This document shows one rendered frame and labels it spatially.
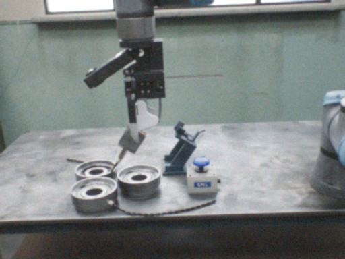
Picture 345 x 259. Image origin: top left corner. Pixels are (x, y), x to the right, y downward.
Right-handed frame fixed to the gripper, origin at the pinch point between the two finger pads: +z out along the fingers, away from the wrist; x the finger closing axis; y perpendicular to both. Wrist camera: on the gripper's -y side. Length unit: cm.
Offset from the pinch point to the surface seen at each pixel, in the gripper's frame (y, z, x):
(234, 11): 52, -16, 157
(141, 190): 0.6, 14.6, 1.8
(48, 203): -21.3, 16.7, 2.1
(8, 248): -79, 97, 100
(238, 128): 32, 17, 47
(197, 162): 14.0, 9.6, 4.4
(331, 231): 56, 42, 20
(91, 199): -9.9, 13.0, -4.2
